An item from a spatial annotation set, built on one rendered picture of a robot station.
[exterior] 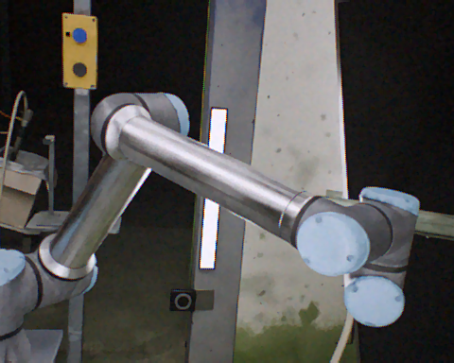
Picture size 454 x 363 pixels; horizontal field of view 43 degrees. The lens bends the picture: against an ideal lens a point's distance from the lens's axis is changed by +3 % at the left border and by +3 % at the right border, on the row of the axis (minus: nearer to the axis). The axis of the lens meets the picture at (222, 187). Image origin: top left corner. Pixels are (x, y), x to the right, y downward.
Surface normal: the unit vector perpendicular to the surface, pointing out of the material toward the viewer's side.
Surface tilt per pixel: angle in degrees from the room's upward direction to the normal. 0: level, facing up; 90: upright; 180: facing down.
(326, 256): 91
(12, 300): 90
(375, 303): 97
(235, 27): 90
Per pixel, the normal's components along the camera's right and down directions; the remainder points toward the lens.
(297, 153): 0.11, 0.24
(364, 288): -0.21, 0.32
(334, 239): -0.58, 0.15
